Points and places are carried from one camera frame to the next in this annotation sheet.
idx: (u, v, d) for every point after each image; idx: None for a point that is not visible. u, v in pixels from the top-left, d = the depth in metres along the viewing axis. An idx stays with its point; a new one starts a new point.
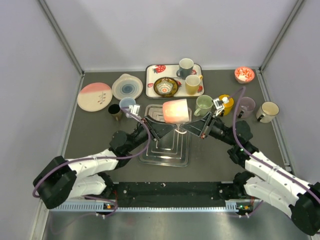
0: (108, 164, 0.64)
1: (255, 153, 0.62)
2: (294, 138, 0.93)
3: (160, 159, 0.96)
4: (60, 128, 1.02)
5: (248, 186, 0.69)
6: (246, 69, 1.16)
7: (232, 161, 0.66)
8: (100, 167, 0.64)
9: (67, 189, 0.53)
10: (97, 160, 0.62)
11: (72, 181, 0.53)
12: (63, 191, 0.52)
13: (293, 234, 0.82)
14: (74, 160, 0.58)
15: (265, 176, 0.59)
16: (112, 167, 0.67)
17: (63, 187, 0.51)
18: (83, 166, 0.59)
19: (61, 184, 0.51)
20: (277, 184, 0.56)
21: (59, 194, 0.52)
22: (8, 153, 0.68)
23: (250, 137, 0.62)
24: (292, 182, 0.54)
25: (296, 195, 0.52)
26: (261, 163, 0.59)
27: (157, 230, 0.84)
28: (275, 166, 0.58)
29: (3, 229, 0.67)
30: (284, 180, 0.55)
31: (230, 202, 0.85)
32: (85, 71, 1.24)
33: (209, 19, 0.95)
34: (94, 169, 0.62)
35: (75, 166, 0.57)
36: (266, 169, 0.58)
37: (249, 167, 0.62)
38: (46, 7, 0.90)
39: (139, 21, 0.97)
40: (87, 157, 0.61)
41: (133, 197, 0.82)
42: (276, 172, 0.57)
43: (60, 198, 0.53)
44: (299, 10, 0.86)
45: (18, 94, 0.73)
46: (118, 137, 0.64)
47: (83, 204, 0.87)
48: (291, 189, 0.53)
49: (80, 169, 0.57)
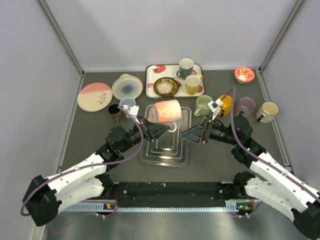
0: (94, 171, 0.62)
1: (261, 154, 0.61)
2: (294, 138, 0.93)
3: (160, 159, 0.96)
4: (60, 128, 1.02)
5: (248, 187, 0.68)
6: (246, 69, 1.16)
7: (237, 160, 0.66)
8: (87, 177, 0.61)
9: (53, 207, 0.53)
10: (80, 171, 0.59)
11: (53, 201, 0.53)
12: (48, 210, 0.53)
13: (293, 234, 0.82)
14: (54, 176, 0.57)
15: (272, 180, 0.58)
16: (102, 171, 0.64)
17: (46, 208, 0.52)
18: (65, 181, 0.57)
19: (41, 206, 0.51)
20: (285, 189, 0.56)
21: (44, 213, 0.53)
22: (8, 153, 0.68)
23: (250, 132, 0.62)
24: (301, 189, 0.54)
25: (305, 204, 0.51)
26: (269, 167, 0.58)
27: (157, 230, 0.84)
28: (283, 170, 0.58)
29: (4, 229, 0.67)
30: (293, 185, 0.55)
31: (230, 202, 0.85)
32: (85, 71, 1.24)
33: (208, 19, 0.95)
34: (78, 181, 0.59)
35: (56, 183, 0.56)
36: (274, 174, 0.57)
37: (255, 169, 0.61)
38: (46, 7, 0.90)
39: (139, 21, 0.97)
40: (69, 169, 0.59)
41: (133, 197, 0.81)
42: (285, 177, 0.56)
43: (48, 217, 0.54)
44: (299, 9, 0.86)
45: (18, 94, 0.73)
46: (114, 132, 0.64)
47: (83, 204, 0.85)
48: (300, 197, 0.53)
49: (61, 185, 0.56)
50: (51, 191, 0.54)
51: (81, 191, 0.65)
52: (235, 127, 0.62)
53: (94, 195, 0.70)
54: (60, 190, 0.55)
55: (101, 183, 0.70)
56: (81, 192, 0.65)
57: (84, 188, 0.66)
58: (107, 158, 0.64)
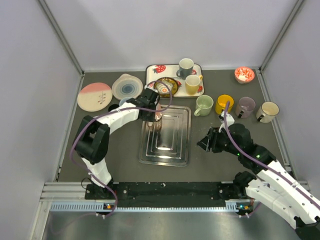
0: (131, 114, 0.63)
1: (271, 164, 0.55)
2: (294, 138, 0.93)
3: (159, 159, 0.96)
4: (60, 128, 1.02)
5: (250, 189, 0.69)
6: (246, 70, 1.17)
7: (246, 167, 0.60)
8: (125, 119, 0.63)
9: (106, 140, 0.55)
10: (122, 112, 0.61)
11: (107, 131, 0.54)
12: (103, 142, 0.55)
13: (293, 234, 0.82)
14: (101, 115, 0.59)
15: (281, 191, 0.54)
16: (136, 115, 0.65)
17: (103, 138, 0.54)
18: (111, 119, 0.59)
19: (99, 137, 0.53)
20: (292, 201, 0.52)
21: (100, 146, 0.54)
22: (8, 154, 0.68)
23: (248, 134, 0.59)
24: (310, 202, 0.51)
25: (313, 218, 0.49)
26: (279, 176, 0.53)
27: (157, 230, 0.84)
28: (294, 182, 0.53)
29: (6, 229, 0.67)
30: (302, 198, 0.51)
31: (230, 202, 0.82)
32: (85, 71, 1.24)
33: (208, 19, 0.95)
34: (120, 122, 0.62)
35: (105, 120, 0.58)
36: (285, 185, 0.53)
37: (263, 177, 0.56)
38: (46, 7, 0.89)
39: (138, 21, 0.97)
40: (111, 111, 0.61)
41: (133, 197, 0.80)
42: (295, 190, 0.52)
43: (102, 151, 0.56)
44: (299, 10, 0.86)
45: (18, 93, 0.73)
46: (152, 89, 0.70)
47: (82, 204, 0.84)
48: (308, 211, 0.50)
49: (110, 121, 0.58)
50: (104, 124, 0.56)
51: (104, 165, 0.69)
52: (232, 132, 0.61)
53: (103, 181, 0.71)
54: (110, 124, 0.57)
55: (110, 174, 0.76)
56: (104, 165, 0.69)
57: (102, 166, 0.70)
58: (139, 104, 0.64)
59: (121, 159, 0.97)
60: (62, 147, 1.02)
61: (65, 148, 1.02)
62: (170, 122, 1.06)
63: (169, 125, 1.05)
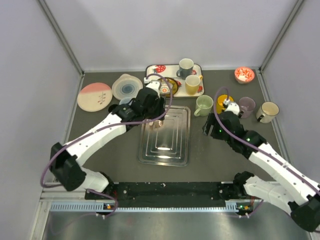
0: (112, 132, 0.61)
1: (261, 146, 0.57)
2: (294, 138, 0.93)
3: (159, 159, 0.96)
4: (60, 128, 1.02)
5: (247, 185, 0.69)
6: (246, 70, 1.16)
7: (237, 151, 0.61)
8: (105, 139, 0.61)
9: (77, 172, 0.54)
10: (97, 134, 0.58)
11: (75, 166, 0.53)
12: (72, 175, 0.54)
13: (293, 234, 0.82)
14: (74, 141, 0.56)
15: (272, 172, 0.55)
16: (121, 129, 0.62)
17: (71, 173, 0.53)
18: (85, 145, 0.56)
19: (66, 172, 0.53)
20: (284, 181, 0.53)
21: (71, 178, 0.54)
22: (8, 153, 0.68)
23: (236, 119, 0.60)
24: (302, 181, 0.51)
25: (305, 197, 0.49)
26: (269, 158, 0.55)
27: (157, 230, 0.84)
28: (284, 162, 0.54)
29: (6, 229, 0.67)
30: (293, 178, 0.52)
31: (230, 202, 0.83)
32: (85, 71, 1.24)
33: (208, 18, 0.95)
34: (98, 143, 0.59)
35: (76, 147, 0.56)
36: (275, 165, 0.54)
37: (254, 159, 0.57)
38: (46, 7, 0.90)
39: (138, 21, 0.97)
40: (87, 133, 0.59)
41: (133, 197, 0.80)
42: (285, 169, 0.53)
43: (75, 180, 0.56)
44: (299, 10, 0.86)
45: (18, 93, 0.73)
46: (148, 90, 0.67)
47: (82, 204, 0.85)
48: (300, 191, 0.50)
49: (81, 149, 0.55)
50: (72, 156, 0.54)
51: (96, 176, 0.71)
52: (220, 117, 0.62)
53: (98, 189, 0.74)
54: (81, 154, 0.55)
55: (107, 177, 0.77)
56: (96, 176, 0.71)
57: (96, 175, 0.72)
58: (125, 117, 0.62)
59: (120, 159, 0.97)
60: None
61: None
62: (169, 122, 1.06)
63: (169, 125, 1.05)
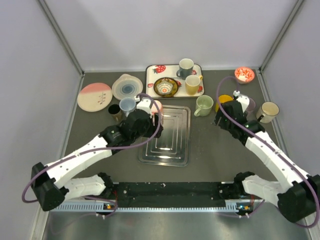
0: (96, 155, 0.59)
1: (259, 133, 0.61)
2: (294, 138, 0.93)
3: (160, 159, 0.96)
4: (60, 128, 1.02)
5: (245, 182, 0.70)
6: (246, 70, 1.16)
7: (235, 137, 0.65)
8: (89, 161, 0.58)
9: (55, 196, 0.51)
10: (80, 157, 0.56)
11: (51, 191, 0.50)
12: (50, 200, 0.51)
13: (293, 234, 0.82)
14: (55, 163, 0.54)
15: (265, 157, 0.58)
16: (107, 153, 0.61)
17: (47, 197, 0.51)
18: (65, 168, 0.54)
19: (43, 196, 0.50)
20: (274, 167, 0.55)
21: (49, 202, 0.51)
22: (8, 153, 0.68)
23: (239, 107, 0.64)
24: (291, 168, 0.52)
25: (290, 182, 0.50)
26: (263, 144, 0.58)
27: (157, 230, 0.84)
28: (277, 149, 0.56)
29: (5, 229, 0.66)
30: (282, 164, 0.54)
31: (230, 202, 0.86)
32: (85, 71, 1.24)
33: (208, 18, 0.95)
34: (80, 167, 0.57)
35: (56, 170, 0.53)
36: (267, 151, 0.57)
37: (250, 145, 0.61)
38: (46, 7, 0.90)
39: (138, 21, 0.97)
40: (69, 156, 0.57)
41: (133, 197, 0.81)
42: (277, 155, 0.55)
43: (55, 204, 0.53)
44: (299, 10, 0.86)
45: (18, 93, 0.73)
46: (140, 111, 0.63)
47: (83, 204, 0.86)
48: (287, 176, 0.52)
49: (61, 173, 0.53)
50: (50, 179, 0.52)
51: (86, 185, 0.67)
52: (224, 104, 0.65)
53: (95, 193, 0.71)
54: (59, 178, 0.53)
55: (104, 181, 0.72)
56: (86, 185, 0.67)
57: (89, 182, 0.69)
58: (111, 141, 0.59)
59: (120, 158, 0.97)
60: (62, 148, 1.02)
61: (65, 148, 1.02)
62: (169, 122, 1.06)
63: (169, 125, 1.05)
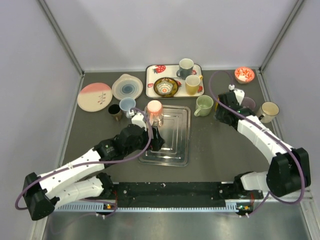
0: (89, 169, 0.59)
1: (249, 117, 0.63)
2: (294, 138, 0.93)
3: (162, 159, 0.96)
4: (60, 128, 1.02)
5: (243, 177, 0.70)
6: (246, 69, 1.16)
7: (231, 125, 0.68)
8: (81, 174, 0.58)
9: (45, 207, 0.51)
10: (72, 169, 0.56)
11: (42, 202, 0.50)
12: (40, 210, 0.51)
13: (293, 234, 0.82)
14: (48, 174, 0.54)
15: (254, 137, 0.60)
16: (100, 167, 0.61)
17: (38, 207, 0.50)
18: (57, 179, 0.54)
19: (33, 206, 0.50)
20: (262, 144, 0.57)
21: (39, 211, 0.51)
22: (8, 153, 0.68)
23: (232, 95, 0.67)
24: (276, 143, 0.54)
25: (274, 153, 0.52)
26: (252, 124, 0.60)
27: (157, 230, 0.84)
28: (264, 128, 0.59)
29: (5, 229, 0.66)
30: (269, 140, 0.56)
31: (230, 202, 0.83)
32: (85, 71, 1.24)
33: (208, 19, 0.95)
34: (73, 179, 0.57)
35: (48, 181, 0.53)
36: (255, 130, 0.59)
37: (241, 128, 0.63)
38: (46, 7, 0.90)
39: (138, 21, 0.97)
40: (62, 168, 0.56)
41: (133, 197, 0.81)
42: (264, 133, 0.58)
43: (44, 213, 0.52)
44: (299, 10, 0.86)
45: (18, 93, 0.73)
46: (134, 127, 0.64)
47: (83, 204, 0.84)
48: (272, 148, 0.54)
49: (52, 184, 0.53)
50: (41, 190, 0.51)
51: (81, 190, 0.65)
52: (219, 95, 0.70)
53: (93, 194, 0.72)
54: (51, 189, 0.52)
55: (101, 184, 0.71)
56: (80, 190, 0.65)
57: (84, 187, 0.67)
58: (105, 156, 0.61)
59: None
60: (62, 148, 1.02)
61: (64, 148, 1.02)
62: (169, 122, 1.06)
63: (169, 125, 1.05)
